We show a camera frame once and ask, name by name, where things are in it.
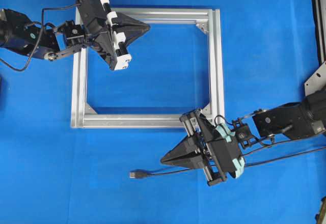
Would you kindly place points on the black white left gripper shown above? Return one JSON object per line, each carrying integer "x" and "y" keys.
{"x": 102, "y": 38}

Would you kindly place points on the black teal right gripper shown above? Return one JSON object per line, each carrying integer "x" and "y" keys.
{"x": 212, "y": 148}

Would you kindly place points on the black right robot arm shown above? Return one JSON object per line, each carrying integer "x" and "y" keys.
{"x": 296, "y": 121}

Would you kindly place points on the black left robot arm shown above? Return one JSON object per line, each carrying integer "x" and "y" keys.
{"x": 43, "y": 40}

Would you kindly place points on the olive object at bottom right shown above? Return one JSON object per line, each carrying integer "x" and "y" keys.
{"x": 320, "y": 216}

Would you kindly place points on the grey metal bracket plate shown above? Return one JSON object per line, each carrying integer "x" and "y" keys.
{"x": 316, "y": 81}

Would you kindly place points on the black metal stand rail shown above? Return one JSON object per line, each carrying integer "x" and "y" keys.
{"x": 319, "y": 20}

